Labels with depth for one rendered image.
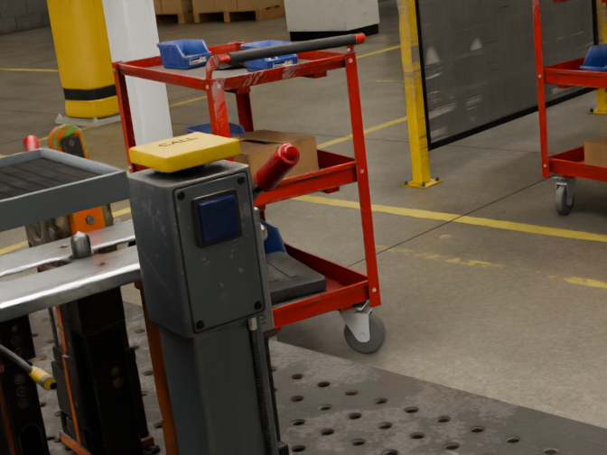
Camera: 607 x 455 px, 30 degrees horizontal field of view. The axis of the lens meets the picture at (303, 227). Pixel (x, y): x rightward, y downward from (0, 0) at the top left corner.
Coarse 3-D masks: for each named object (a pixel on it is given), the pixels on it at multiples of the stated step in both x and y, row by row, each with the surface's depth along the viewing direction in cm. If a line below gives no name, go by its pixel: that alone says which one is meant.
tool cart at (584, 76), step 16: (560, 0) 427; (592, 48) 435; (560, 64) 448; (576, 64) 453; (592, 64) 436; (544, 80) 443; (560, 80) 436; (576, 80) 429; (592, 80) 422; (544, 96) 443; (544, 112) 445; (544, 128) 447; (544, 144) 450; (592, 144) 442; (544, 160) 452; (560, 160) 445; (576, 160) 462; (592, 160) 444; (544, 176) 454; (560, 176) 451; (576, 176) 441; (592, 176) 434; (560, 192) 449; (560, 208) 449
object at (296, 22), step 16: (288, 0) 1129; (304, 0) 1114; (320, 0) 1100; (336, 0) 1086; (352, 0) 1090; (368, 0) 1106; (288, 16) 1135; (304, 16) 1120; (320, 16) 1106; (336, 16) 1091; (352, 16) 1093; (368, 16) 1109; (304, 32) 1130; (320, 32) 1116; (336, 32) 1101; (352, 32) 1097; (368, 32) 1113
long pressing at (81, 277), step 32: (128, 224) 124; (0, 256) 117; (32, 256) 116; (64, 256) 115; (96, 256) 113; (128, 256) 112; (0, 288) 107; (32, 288) 106; (64, 288) 104; (96, 288) 106; (0, 320) 101
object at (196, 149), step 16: (144, 144) 82; (160, 144) 81; (176, 144) 81; (192, 144) 80; (208, 144) 79; (224, 144) 79; (144, 160) 80; (160, 160) 78; (176, 160) 78; (192, 160) 78; (208, 160) 79
